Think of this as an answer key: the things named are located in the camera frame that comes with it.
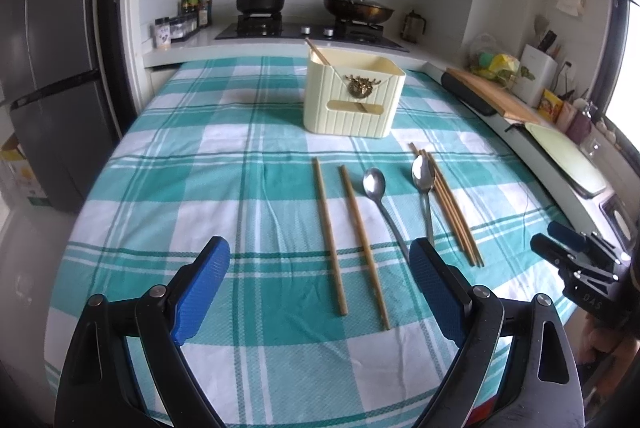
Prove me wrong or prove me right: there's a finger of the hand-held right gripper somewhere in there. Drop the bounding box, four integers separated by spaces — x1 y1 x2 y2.
546 220 626 266
530 233 596 279

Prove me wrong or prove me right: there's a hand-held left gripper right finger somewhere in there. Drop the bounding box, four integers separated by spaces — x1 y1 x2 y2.
409 237 586 428

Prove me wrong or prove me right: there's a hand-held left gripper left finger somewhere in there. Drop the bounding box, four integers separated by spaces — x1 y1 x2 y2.
55 235 232 428

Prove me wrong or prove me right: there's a wooden chopstick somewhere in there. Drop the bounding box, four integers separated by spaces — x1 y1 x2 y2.
419 149 480 267
409 142 475 267
426 150 486 267
305 38 332 66
312 158 348 317
340 165 391 331

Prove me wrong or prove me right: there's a steel spoon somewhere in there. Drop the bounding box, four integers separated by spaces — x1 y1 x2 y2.
411 156 437 246
363 167 415 261

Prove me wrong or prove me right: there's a cream ribbed utensil holder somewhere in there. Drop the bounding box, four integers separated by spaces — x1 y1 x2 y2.
303 48 407 139

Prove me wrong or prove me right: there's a person's right hand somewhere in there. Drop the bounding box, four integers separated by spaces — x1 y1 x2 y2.
582 312 640 389

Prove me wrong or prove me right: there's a pale green cutting board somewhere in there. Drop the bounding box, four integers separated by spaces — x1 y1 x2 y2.
527 123 607 197

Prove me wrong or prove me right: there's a purple cup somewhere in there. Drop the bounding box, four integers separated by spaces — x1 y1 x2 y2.
567 108 594 145

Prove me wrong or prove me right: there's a pink cup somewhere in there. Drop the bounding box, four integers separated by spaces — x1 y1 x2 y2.
556 102 576 133

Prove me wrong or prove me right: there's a yellow snack packet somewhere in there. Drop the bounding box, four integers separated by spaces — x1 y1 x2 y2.
539 88 564 119

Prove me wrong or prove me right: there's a teal checked tablecloth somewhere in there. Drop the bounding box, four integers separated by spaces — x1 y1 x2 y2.
44 56 591 428

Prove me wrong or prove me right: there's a wooden cutting board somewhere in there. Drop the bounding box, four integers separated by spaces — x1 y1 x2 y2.
445 66 541 125

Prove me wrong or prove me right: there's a white knife holder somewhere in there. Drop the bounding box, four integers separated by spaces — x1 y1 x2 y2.
515 42 559 101

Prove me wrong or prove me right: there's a black oblong pad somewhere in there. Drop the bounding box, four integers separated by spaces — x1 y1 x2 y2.
441 72 497 117

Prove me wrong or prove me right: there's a yellow plastic bag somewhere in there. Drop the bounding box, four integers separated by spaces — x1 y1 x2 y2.
470 52 522 82

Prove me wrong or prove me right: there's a cardboard box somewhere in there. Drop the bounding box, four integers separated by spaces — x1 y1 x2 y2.
0 133 51 209

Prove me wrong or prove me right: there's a black gas stove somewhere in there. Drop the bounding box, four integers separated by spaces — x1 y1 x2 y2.
215 12 411 53

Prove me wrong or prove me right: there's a dark grey refrigerator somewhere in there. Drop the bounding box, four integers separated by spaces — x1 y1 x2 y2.
0 0 121 213

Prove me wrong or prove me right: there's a black wok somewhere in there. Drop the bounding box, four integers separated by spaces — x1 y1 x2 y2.
321 0 396 23

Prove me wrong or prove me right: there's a black clay pot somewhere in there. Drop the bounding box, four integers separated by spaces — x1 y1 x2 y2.
231 0 293 14

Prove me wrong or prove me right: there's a glass jar with handle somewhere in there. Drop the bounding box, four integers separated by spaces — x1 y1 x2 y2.
400 10 426 43

